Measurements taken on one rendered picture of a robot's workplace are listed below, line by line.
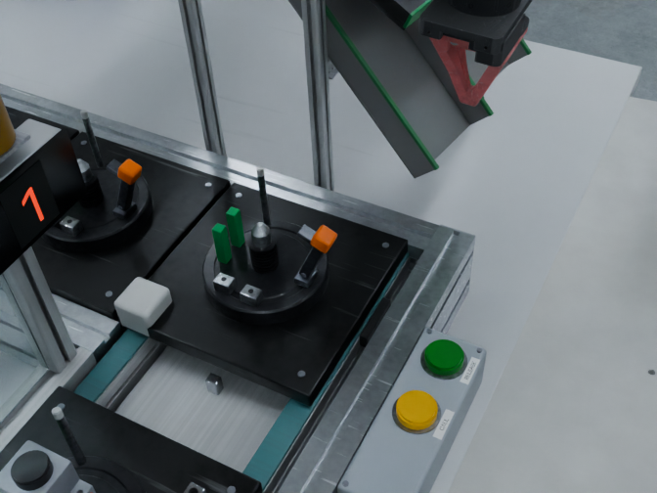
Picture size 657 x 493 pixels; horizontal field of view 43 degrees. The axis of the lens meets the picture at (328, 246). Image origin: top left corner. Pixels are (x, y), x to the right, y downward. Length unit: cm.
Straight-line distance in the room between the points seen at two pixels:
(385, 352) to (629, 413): 29
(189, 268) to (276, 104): 48
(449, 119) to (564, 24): 221
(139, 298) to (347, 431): 27
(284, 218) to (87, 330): 26
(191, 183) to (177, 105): 34
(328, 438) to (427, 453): 9
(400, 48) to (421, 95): 6
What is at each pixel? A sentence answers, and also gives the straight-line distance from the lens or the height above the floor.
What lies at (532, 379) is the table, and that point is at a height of 86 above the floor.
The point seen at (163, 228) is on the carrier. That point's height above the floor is 97.
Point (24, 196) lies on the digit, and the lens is 72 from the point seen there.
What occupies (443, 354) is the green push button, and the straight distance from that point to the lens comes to 86.
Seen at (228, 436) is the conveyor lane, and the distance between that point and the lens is 88.
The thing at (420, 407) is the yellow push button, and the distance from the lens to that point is 82.
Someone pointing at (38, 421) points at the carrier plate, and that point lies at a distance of 88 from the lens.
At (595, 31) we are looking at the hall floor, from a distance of 325.
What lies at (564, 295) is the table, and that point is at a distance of 108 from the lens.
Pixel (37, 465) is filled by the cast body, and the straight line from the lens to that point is 70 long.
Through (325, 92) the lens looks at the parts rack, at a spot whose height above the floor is 108.
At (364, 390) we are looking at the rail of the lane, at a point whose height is 95.
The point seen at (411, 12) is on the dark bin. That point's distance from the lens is 89.
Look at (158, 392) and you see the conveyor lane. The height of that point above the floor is 92.
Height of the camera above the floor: 166
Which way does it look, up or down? 46 degrees down
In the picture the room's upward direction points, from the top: 3 degrees counter-clockwise
